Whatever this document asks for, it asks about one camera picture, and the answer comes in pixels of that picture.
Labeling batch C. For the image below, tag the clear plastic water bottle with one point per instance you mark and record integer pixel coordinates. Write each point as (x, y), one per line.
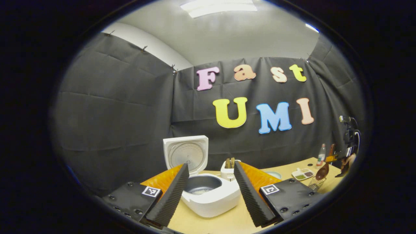
(321, 156)

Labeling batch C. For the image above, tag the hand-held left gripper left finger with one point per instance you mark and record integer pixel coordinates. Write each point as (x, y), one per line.
(170, 198)

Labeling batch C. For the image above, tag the white toaster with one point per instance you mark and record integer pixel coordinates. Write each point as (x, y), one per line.
(227, 173)

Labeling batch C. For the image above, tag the large ceiling light panel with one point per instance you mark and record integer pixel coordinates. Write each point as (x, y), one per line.
(217, 7)

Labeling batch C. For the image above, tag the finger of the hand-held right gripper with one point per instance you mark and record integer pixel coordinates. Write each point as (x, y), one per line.
(331, 158)

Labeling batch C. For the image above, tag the white rice cooker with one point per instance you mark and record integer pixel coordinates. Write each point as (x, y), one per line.
(214, 202)

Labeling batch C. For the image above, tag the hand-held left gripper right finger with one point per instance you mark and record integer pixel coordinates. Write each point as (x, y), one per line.
(250, 198)

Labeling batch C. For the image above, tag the brown wooden spoon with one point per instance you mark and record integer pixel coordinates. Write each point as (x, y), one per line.
(321, 172)

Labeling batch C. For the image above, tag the small ceiling light panel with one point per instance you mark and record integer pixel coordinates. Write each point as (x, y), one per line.
(312, 28)

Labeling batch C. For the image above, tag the pale green plate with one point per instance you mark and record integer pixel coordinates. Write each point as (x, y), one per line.
(274, 175)

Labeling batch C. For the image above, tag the white divided grain dish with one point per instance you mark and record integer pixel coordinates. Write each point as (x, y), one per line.
(297, 172)

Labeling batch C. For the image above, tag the brown toast slice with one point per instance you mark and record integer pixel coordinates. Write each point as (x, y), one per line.
(227, 163)
(232, 162)

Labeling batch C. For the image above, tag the black backdrop cloth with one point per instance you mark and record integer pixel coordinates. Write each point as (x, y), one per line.
(113, 113)

